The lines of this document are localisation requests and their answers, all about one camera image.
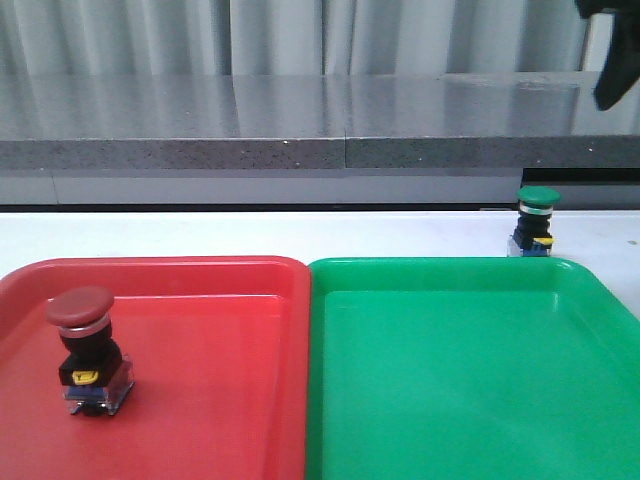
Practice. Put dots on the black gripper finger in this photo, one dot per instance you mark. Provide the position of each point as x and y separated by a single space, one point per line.
621 68

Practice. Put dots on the green mushroom push button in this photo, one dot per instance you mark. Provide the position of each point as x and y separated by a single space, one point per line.
531 236

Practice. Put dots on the red mushroom push button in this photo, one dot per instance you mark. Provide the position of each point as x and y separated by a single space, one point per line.
96 376

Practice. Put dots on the green plastic tray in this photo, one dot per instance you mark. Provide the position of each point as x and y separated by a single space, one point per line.
470 368

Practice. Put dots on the grey stone countertop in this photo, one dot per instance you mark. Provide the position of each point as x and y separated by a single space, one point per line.
178 141

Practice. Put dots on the red plastic tray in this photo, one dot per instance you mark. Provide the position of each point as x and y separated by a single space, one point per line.
220 357

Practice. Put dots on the white pleated curtain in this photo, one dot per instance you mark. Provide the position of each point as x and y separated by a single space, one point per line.
292 37

